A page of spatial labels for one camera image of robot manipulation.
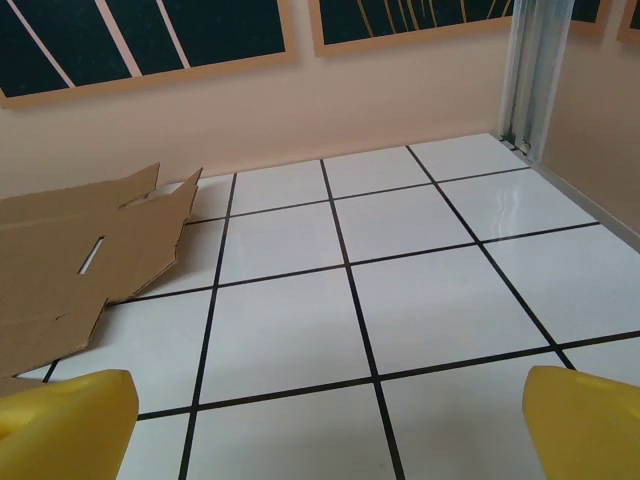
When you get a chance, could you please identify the aluminium corner post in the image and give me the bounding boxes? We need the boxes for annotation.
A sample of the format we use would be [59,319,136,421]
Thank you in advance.
[498,0,571,154]

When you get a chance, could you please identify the aluminium table side rail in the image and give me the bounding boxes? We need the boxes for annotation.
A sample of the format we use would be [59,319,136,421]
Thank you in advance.
[499,133,640,236]

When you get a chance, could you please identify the brown cardboard box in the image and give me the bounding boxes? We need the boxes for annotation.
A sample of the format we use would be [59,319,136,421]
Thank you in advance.
[0,162,204,399]

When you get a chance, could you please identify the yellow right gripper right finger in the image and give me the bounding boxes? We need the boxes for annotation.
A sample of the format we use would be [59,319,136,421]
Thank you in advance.
[521,365,640,480]

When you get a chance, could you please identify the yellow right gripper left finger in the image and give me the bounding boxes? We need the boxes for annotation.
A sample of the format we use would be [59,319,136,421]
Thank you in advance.
[0,368,140,480]

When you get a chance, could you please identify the dark panel gold lines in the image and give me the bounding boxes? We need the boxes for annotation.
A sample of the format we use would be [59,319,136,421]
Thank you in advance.
[308,0,516,58]

